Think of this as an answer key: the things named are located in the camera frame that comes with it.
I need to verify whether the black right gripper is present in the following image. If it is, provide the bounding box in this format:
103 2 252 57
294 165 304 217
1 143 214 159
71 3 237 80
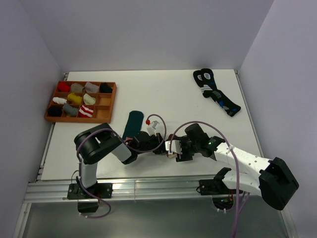
173 136 200 162

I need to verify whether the wooden compartment tray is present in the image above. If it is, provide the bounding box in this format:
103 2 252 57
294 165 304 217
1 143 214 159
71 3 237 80
45 81 117 123

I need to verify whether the rolled light grey sock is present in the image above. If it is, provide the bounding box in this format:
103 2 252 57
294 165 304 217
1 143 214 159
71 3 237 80
85 82 99 93

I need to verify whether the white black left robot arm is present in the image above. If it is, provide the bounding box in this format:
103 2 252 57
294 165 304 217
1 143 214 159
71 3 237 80
74 120 165 198

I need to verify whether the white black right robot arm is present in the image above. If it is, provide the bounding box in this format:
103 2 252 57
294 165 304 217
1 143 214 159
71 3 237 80
165 123 299 210

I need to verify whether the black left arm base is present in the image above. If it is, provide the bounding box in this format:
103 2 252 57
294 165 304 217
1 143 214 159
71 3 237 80
67 182 113 214

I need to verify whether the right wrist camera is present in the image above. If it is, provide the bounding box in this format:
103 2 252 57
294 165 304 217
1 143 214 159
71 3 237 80
165 140 182 155

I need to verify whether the black sports sock, left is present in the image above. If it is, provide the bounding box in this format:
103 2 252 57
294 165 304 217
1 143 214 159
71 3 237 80
193 68 222 101

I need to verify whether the rolled dark grey sock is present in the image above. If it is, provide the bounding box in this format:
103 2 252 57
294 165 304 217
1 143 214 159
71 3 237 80
62 104 78 117

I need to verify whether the rolled cream sock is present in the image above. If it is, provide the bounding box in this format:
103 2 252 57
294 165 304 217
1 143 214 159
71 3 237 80
83 94 96 105

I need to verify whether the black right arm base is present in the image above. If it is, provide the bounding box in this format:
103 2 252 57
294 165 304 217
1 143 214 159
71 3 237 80
196 179 236 210

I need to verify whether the rolled black sock, top row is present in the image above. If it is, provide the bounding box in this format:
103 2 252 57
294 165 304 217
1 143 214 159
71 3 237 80
100 82 112 94

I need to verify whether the black sports sock, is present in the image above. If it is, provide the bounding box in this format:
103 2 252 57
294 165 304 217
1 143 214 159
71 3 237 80
201 68 241 117
193 68 222 101

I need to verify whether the brown striped sock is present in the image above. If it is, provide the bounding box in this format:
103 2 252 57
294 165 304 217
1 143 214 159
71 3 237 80
166 134 177 159

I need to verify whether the rolled black sock, bottom row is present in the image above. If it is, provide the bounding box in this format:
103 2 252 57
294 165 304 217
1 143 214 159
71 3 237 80
47 106 63 117

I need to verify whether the dark green reindeer sock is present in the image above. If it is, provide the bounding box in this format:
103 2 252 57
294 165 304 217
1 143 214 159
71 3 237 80
122 111 144 142

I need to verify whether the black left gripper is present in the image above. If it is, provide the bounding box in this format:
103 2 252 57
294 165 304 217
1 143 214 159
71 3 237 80
136 134 167 155

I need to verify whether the rolled beige grey sock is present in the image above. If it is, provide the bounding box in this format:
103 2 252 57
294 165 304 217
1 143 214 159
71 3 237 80
70 83 84 93

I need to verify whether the black sports sock, right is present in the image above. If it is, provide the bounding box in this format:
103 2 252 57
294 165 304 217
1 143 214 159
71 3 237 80
201 68 241 117

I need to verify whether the rolled black sock, row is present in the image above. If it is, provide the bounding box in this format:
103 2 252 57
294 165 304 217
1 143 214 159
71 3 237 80
47 106 63 117
100 82 112 94

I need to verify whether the rolled yellow sock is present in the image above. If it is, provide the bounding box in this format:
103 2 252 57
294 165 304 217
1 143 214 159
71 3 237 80
67 93 82 105

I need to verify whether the rolled red white striped sock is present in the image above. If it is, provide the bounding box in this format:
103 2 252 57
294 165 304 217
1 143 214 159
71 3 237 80
78 105 94 118

